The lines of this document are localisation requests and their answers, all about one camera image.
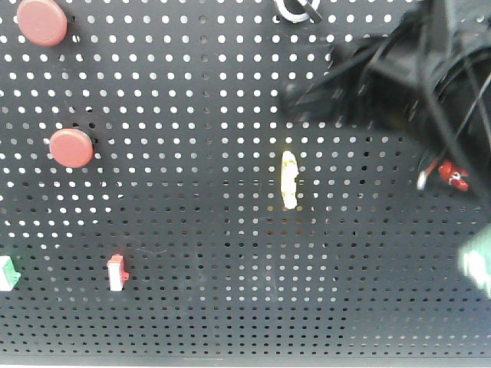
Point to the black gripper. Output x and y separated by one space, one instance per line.
430 77

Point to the small red mushroom button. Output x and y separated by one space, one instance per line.
71 148

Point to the large red mushroom button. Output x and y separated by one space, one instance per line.
42 22

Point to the black perforated pegboard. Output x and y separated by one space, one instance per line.
180 100

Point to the red toggle switch block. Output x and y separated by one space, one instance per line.
454 175

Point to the white rotary selector switch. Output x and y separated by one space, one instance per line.
299 11

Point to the yellow toggle switch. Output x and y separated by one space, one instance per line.
289 173

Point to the red white rocker switch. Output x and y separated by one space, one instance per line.
117 274

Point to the green white rocker switch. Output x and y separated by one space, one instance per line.
9 276

